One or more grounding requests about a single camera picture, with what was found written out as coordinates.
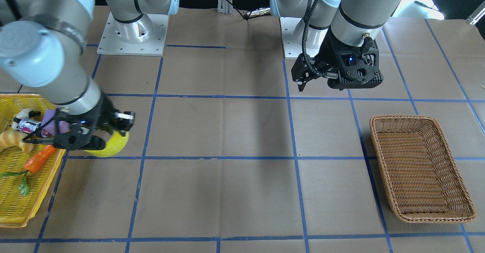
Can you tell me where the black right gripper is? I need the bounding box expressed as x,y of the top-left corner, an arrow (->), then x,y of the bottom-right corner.
52,92 -> 119,151

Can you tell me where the orange toy carrot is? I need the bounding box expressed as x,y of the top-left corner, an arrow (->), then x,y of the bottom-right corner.
23,145 -> 57,174

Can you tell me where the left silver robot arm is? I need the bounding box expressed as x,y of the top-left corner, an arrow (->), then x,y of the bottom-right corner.
270,0 -> 402,91

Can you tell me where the green toy leaf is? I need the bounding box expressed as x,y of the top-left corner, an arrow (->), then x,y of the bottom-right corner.
0,170 -> 30,197

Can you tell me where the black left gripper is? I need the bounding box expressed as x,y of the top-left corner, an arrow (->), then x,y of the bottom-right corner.
319,31 -> 383,90

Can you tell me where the toy croissant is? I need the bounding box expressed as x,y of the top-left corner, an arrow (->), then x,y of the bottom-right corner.
0,130 -> 34,153

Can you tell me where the brown paper table cover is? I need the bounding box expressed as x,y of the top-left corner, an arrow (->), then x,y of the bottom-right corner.
1,6 -> 484,253

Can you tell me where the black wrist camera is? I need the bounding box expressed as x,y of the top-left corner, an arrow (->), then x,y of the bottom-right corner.
291,53 -> 322,92

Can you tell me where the small printed bottle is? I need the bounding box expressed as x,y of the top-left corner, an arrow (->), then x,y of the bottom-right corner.
17,118 -> 52,138

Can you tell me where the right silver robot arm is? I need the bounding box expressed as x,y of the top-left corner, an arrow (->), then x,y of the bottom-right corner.
1,0 -> 180,158

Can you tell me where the brown wicker basket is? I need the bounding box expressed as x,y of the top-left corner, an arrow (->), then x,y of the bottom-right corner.
369,115 -> 477,223

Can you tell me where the yellow tape roll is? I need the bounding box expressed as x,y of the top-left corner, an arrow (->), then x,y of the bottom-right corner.
84,131 -> 130,158

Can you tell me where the yellow plastic basket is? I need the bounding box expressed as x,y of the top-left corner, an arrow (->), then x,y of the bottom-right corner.
0,94 -> 66,228

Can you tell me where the panda toy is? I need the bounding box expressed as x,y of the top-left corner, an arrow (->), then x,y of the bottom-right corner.
11,108 -> 41,130

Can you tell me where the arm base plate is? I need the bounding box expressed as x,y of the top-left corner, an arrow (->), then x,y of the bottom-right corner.
279,17 -> 328,60
97,14 -> 170,56

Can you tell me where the purple cube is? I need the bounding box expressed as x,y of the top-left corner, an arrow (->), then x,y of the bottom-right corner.
41,109 -> 69,137

